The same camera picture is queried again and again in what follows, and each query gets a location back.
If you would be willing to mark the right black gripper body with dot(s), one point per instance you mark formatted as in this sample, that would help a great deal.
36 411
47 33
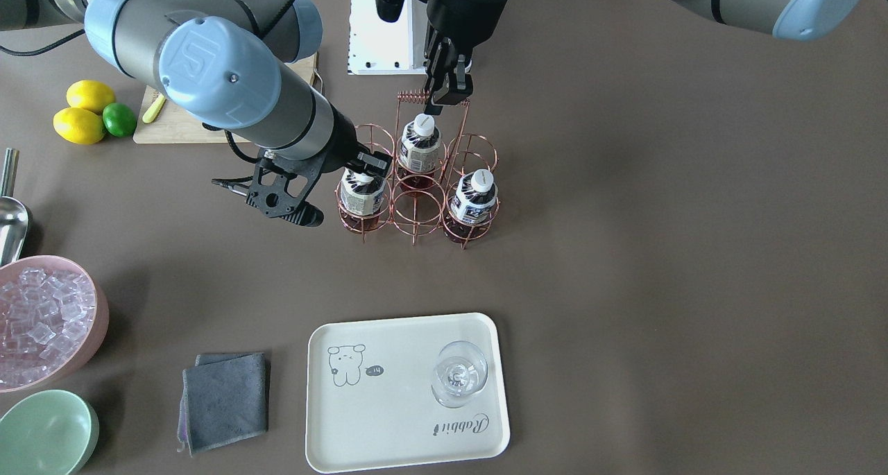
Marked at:
343 142

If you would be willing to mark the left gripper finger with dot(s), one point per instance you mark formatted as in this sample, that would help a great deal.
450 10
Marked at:
438 65
453 87

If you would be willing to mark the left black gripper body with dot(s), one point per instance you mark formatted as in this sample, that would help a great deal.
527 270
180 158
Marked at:
469 19

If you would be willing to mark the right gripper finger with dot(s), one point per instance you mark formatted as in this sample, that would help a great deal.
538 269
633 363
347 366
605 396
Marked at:
376 164

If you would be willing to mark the copper wire bottle basket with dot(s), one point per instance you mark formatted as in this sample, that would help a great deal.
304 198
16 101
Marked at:
434 184

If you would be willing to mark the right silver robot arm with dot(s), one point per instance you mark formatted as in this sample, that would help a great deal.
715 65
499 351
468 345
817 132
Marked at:
227 63

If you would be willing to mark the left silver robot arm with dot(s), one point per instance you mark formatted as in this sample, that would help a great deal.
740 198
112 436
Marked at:
789 20

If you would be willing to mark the tea bottle one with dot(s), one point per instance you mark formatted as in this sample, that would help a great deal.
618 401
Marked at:
360 201

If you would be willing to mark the tea bottle two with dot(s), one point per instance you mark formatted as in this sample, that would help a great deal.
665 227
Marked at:
419 154

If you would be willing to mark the tea bottle three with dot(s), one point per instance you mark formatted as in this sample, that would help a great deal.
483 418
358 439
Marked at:
470 206

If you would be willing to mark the bamboo cutting board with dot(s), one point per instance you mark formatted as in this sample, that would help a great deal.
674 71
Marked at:
173 125

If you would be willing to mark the yellow plastic knife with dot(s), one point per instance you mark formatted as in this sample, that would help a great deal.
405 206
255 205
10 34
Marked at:
153 109

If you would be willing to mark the clear wine glass on tray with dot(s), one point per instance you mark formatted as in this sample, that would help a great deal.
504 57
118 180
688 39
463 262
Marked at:
460 372

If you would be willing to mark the green lime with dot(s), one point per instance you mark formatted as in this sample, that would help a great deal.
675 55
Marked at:
119 120

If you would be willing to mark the white rabbit tray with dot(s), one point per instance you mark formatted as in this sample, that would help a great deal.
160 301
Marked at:
370 403

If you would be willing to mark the whole yellow lemon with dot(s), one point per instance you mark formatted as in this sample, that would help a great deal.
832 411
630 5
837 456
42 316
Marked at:
90 95
79 126

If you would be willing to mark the grey folded cloth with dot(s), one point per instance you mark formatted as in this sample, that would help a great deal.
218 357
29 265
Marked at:
224 400

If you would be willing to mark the pink bowl of ice cubes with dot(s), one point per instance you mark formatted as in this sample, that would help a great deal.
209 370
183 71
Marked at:
54 318

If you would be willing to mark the steel ice scoop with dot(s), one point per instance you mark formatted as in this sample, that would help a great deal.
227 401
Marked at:
15 216

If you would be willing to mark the green empty bowl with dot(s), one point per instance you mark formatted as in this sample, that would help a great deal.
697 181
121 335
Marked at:
50 432

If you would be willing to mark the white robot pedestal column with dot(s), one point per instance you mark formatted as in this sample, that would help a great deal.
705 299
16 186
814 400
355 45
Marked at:
381 48

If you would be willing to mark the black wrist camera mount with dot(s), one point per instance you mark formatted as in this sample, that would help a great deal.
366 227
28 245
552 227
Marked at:
279 187

